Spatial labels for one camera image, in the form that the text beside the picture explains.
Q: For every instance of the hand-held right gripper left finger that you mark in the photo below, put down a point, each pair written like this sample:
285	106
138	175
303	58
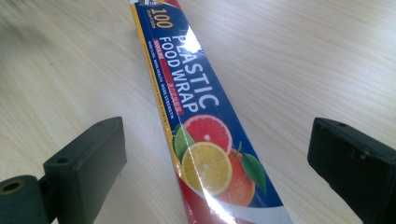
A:
88	169

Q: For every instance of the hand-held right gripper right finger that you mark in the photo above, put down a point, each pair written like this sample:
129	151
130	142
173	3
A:
355	161

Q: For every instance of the blue food wrap box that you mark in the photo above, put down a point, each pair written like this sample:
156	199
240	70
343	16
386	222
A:
199	124

